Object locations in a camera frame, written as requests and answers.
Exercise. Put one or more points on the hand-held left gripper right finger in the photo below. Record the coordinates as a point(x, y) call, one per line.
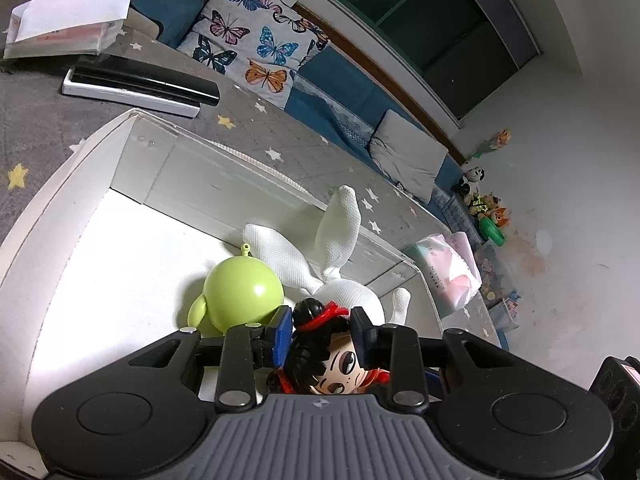
point(361, 332)

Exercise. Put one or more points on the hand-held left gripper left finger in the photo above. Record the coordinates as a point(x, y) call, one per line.
point(282, 337)

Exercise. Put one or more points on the black-haired red doll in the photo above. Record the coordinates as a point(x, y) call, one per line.
point(340, 365)

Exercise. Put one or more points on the green round antenna toy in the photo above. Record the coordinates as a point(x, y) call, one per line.
point(240, 290)

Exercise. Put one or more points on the white cardboard box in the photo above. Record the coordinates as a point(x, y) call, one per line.
point(125, 270)

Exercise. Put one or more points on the white rabbit plush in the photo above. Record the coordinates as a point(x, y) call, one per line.
point(280, 250)

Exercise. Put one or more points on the pastel tissue pack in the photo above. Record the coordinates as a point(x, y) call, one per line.
point(450, 270)

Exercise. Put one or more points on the clear bin of toys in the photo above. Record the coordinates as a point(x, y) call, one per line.
point(492, 272)

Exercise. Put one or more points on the small pale toy box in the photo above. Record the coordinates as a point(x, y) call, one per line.
point(506, 312)

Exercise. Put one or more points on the green plastic toy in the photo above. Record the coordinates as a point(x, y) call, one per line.
point(492, 232)

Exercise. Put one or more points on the heap of small plush toys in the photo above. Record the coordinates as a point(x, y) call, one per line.
point(492, 210)

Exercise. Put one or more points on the grey cushion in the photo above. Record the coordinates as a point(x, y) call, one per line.
point(405, 155)

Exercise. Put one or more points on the panda plush toy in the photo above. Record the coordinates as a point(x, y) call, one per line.
point(471, 180)

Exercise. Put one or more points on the orange plush toy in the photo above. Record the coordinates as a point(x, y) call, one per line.
point(500, 140)

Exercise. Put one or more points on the white long box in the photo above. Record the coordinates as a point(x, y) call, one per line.
point(125, 100)

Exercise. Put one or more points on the black long box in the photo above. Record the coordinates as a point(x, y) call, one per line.
point(150, 77)

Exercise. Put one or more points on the butterfly print pillow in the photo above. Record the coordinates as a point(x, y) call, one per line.
point(250, 40)

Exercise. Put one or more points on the dark glass window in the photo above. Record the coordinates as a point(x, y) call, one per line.
point(425, 20)

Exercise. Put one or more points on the clear wrapped paper pack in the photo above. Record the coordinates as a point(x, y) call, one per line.
point(65, 42)

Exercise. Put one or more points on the white paper sheet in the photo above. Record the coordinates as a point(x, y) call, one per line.
point(80, 5)

